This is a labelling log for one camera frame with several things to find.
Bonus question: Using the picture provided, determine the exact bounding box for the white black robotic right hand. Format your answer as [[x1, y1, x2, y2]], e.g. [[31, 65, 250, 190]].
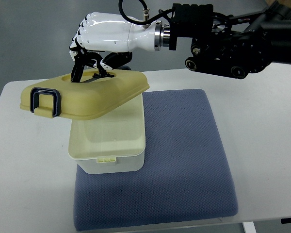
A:
[[69, 12, 170, 83]]

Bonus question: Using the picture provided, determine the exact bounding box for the yellow storage box lid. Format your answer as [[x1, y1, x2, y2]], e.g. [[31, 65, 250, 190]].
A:
[[20, 68, 149, 120]]

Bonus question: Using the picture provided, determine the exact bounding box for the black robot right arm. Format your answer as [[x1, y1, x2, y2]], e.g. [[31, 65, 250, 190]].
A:
[[120, 1, 291, 79]]

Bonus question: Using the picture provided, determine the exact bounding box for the white storage box base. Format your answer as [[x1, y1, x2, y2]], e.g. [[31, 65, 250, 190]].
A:
[[68, 95, 146, 174]]

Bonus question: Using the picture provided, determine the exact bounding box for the cardboard box corner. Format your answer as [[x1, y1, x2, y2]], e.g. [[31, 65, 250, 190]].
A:
[[265, 0, 291, 9]]

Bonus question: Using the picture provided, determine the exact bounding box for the blue grey fabric cushion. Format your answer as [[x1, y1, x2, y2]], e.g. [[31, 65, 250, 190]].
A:
[[74, 89, 238, 231]]

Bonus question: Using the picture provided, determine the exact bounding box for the black object at table edge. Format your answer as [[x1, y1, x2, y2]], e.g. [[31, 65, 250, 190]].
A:
[[280, 218, 291, 224]]

